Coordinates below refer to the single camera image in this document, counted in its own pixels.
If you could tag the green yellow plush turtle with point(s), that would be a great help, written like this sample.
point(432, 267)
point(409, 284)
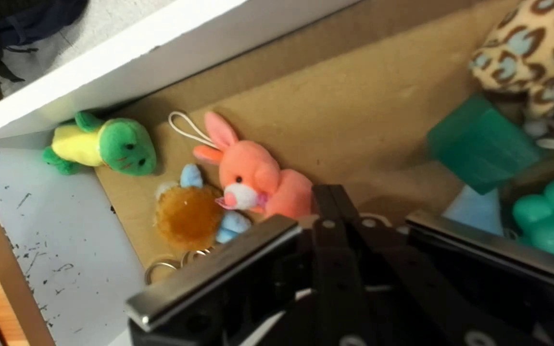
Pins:
point(122, 144)

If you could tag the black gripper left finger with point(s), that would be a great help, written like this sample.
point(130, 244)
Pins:
point(153, 305)

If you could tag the pink orange plush bunny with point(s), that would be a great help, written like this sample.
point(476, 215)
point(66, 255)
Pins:
point(249, 173)

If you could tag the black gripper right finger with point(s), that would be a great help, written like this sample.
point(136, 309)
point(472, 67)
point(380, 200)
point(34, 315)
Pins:
point(503, 252)

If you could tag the leopard print plush toy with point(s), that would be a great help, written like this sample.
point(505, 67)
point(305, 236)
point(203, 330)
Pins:
point(518, 55)

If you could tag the brown blue plush keychain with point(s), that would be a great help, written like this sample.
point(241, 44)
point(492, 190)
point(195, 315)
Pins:
point(191, 221)

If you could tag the teal plastic cup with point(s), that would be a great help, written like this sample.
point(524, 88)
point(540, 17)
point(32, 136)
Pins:
point(482, 146)

